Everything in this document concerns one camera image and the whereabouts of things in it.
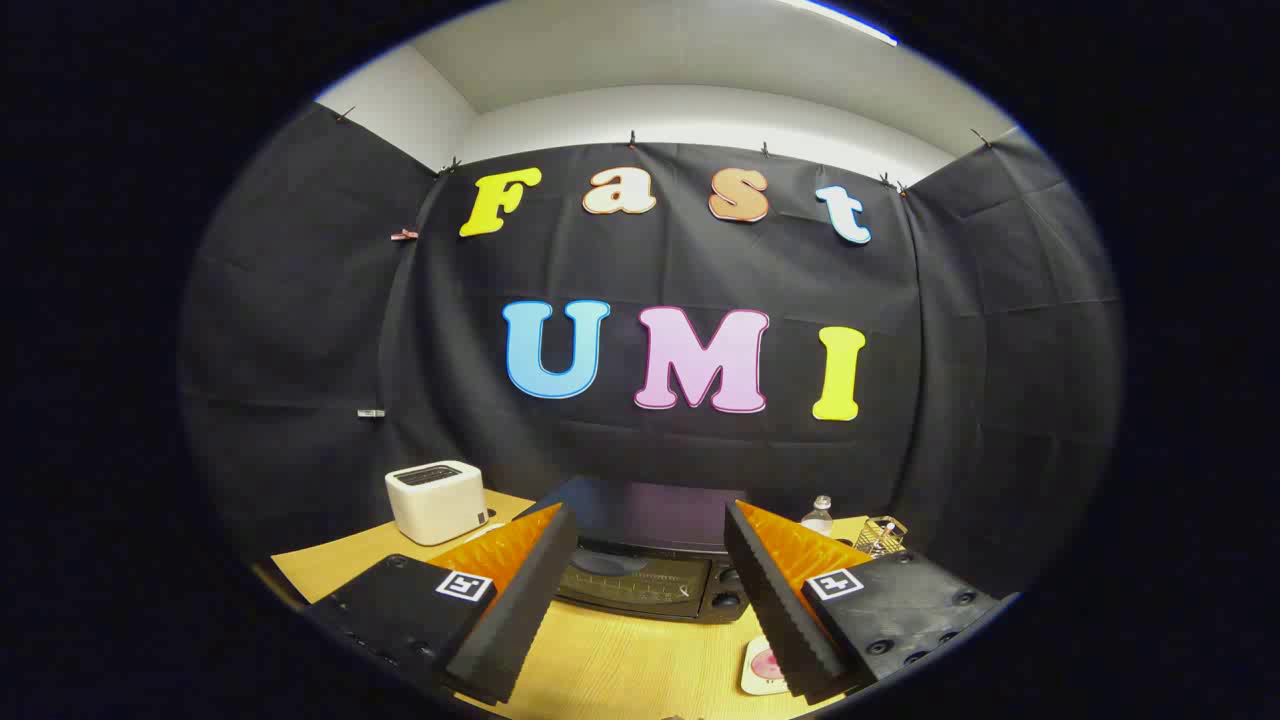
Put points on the white toaster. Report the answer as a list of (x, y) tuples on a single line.
[(435, 505)]

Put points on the clear plastic bottle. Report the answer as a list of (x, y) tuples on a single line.
[(817, 518)]

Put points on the black toaster oven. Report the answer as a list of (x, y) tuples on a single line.
[(640, 585)]

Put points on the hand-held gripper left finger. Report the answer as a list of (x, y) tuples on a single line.
[(520, 610)]

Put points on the pink round food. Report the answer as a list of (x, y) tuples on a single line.
[(768, 665)]

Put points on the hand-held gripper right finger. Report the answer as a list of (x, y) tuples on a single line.
[(785, 620)]

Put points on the cream square plate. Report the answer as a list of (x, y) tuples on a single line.
[(752, 682)]

